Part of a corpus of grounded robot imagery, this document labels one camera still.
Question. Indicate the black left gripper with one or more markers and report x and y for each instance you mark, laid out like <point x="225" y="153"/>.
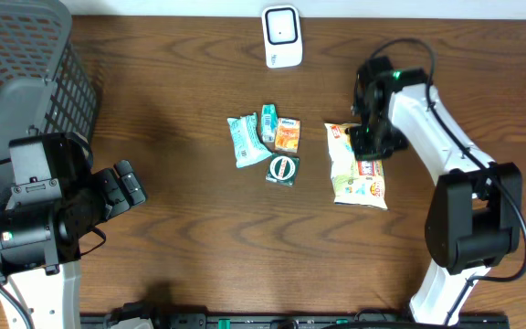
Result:
<point x="114" y="188"/>

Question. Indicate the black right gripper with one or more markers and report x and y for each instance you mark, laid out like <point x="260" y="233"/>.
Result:
<point x="361" y="147"/>

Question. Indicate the large white snack bag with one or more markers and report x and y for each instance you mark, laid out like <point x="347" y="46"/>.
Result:
<point x="354" y="182"/>

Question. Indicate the orange tissue pack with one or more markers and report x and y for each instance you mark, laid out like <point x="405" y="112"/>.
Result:
<point x="287" y="135"/>

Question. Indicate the small teal tissue pack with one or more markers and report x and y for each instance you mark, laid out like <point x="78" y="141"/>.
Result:
<point x="269" y="123"/>

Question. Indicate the grey plastic mesh basket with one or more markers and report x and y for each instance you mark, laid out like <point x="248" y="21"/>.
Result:
<point x="43" y="86"/>

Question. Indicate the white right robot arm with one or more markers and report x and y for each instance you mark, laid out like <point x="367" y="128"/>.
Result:
<point x="474" y="219"/>

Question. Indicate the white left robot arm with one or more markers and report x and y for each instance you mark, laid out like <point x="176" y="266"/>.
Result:
<point x="39" y="240"/>

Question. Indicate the white barcode scanner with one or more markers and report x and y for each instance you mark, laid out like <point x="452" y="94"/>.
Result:
<point x="282" y="36"/>

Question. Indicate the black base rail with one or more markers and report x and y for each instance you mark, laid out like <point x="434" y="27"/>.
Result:
<point x="144" y="314"/>

